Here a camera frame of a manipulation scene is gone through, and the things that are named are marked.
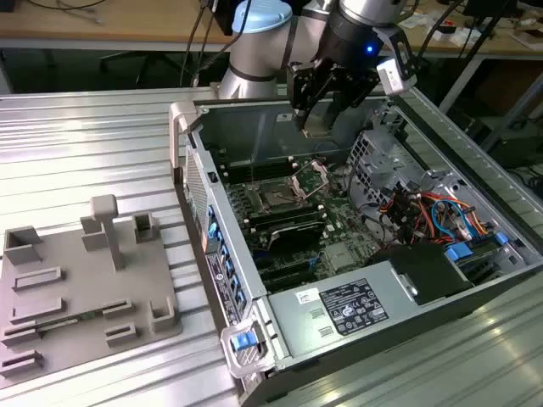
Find black plastic shroud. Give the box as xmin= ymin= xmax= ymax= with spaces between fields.
xmin=367 ymin=244 xmax=475 ymax=307

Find grey parts rack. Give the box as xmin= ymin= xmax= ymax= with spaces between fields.
xmin=0 ymin=193 xmax=184 ymax=382

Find silver perforated drive cage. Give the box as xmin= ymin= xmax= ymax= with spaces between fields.
xmin=345 ymin=103 xmax=432 ymax=213

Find large blue carrier tab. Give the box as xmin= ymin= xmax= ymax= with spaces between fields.
xmin=445 ymin=242 xmax=475 ymax=265

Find open grey PC case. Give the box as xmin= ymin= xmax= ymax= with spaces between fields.
xmin=168 ymin=95 xmax=543 ymax=407

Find CPU silver top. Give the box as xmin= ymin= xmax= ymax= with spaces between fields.
xmin=305 ymin=110 xmax=337 ymax=137

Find silver power supply unit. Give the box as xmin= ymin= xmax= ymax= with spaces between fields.
xmin=266 ymin=259 xmax=421 ymax=361

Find grey case handle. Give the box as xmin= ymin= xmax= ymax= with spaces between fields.
xmin=220 ymin=320 xmax=277 ymax=379
xmin=168 ymin=103 xmax=201 ymax=170

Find orange red power wires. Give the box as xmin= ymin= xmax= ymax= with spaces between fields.
xmin=378 ymin=186 xmax=496 ymax=249

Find silver chipset heat sink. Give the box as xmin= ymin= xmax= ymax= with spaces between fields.
xmin=324 ymin=244 xmax=362 ymax=272

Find green RAM stick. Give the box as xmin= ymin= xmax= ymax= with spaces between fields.
xmin=36 ymin=310 xmax=105 ymax=332

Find blue case latch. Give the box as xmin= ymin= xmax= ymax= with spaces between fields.
xmin=232 ymin=333 xmax=257 ymax=352

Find small white box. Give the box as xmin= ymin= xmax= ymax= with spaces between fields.
xmin=449 ymin=26 xmax=481 ymax=47

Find flat white brown tray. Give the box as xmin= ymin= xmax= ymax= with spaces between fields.
xmin=508 ymin=27 xmax=543 ymax=48

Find blue data wire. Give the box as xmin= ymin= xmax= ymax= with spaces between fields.
xmin=431 ymin=198 xmax=474 ymax=243

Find black graphics card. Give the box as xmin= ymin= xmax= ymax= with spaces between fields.
xmin=265 ymin=220 xmax=326 ymax=256

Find green motherboard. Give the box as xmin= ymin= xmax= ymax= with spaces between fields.
xmin=220 ymin=143 xmax=385 ymax=294

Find wooden desk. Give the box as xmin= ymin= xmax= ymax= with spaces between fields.
xmin=0 ymin=0 xmax=543 ymax=111

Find black equipment box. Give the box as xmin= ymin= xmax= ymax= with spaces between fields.
xmin=479 ymin=120 xmax=543 ymax=170

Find black monitor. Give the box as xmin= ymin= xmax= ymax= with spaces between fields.
xmin=213 ymin=0 xmax=238 ymax=36

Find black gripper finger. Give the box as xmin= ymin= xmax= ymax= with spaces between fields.
xmin=288 ymin=59 xmax=328 ymax=131
xmin=334 ymin=69 xmax=379 ymax=110

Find metal socket cover frame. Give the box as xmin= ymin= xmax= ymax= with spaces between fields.
xmin=287 ymin=162 xmax=331 ymax=199

